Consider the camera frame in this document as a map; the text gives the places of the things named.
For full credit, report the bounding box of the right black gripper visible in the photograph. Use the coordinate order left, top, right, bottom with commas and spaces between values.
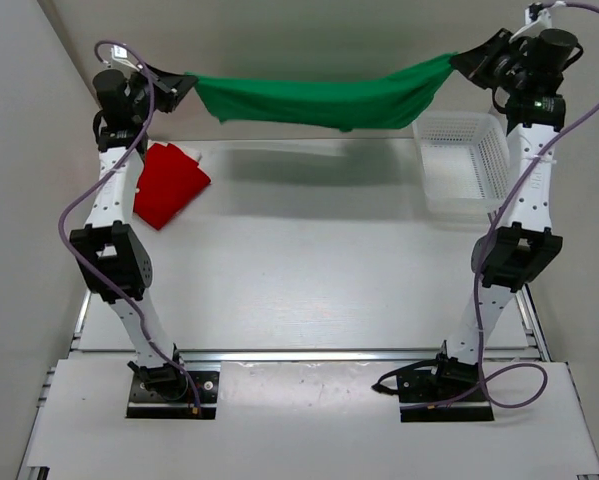
450, 32, 530, 96

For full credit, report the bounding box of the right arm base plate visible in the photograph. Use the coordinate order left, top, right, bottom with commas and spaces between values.
371, 354, 494, 423

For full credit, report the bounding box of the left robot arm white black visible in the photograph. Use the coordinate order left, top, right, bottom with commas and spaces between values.
66, 67, 198, 402

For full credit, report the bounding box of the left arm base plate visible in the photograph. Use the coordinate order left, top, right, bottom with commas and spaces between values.
126, 362, 220, 420

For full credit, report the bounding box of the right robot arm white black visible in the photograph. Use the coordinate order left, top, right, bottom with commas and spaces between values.
428, 28, 583, 400

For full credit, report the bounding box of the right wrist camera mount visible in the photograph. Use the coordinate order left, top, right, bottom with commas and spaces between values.
510, 2, 553, 41

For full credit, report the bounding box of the aluminium table rail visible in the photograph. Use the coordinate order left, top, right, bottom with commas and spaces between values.
68, 346, 541, 363

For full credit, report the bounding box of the white t shirt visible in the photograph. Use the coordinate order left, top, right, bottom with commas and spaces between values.
166, 143, 202, 164

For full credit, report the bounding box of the red t shirt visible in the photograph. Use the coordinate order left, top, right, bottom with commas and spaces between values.
133, 143, 211, 231

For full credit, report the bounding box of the white plastic basket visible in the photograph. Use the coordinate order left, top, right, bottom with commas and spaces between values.
413, 112, 509, 217

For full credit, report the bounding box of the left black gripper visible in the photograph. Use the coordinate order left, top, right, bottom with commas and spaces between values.
129, 63, 197, 124

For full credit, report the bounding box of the green t shirt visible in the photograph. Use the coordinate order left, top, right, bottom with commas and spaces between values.
195, 52, 456, 132

